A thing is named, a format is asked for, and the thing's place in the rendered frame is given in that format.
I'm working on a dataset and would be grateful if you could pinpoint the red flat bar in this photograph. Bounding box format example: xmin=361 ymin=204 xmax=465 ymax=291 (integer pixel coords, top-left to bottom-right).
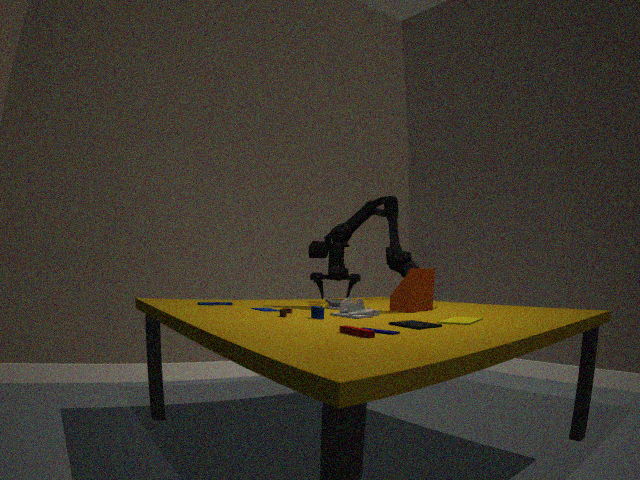
xmin=339 ymin=326 xmax=375 ymax=338

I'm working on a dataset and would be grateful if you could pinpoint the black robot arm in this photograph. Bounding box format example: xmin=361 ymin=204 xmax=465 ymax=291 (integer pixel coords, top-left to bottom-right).
xmin=309 ymin=196 xmax=420 ymax=281

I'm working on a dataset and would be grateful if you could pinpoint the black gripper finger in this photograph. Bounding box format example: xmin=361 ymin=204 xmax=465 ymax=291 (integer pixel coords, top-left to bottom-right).
xmin=314 ymin=281 xmax=324 ymax=299
xmin=347 ymin=282 xmax=357 ymax=298

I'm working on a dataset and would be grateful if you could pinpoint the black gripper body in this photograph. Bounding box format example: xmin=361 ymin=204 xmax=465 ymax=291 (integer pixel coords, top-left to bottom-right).
xmin=310 ymin=259 xmax=361 ymax=283

